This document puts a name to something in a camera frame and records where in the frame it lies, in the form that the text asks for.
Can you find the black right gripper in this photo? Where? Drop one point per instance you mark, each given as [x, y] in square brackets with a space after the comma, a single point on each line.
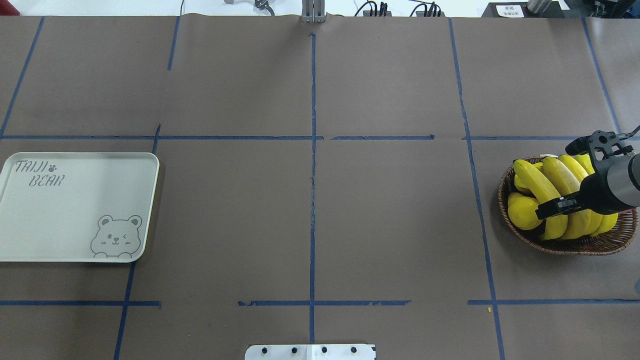
[595, 194]

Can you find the yellow banana moved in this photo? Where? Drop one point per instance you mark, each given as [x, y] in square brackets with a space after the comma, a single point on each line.
[544, 191]
[566, 183]

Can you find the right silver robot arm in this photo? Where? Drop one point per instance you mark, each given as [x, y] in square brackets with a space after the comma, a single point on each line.
[615, 185]

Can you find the yellow banana in basket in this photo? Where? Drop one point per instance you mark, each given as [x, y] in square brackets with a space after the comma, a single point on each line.
[607, 222]
[578, 169]

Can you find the brown wicker basket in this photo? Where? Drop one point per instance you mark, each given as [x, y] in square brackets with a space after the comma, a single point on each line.
[608, 243]

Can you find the yellow pear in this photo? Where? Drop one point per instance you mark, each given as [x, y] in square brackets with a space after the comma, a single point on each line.
[521, 211]

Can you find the brown paper table cover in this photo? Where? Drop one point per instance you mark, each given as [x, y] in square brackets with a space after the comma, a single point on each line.
[328, 183]

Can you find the white bear print tray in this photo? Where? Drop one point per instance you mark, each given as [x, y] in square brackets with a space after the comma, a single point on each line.
[76, 206]

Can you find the white camera mast base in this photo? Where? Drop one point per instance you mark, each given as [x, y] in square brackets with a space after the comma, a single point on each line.
[348, 351]

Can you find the aluminium frame post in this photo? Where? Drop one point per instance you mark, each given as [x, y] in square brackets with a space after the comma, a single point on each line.
[313, 11]

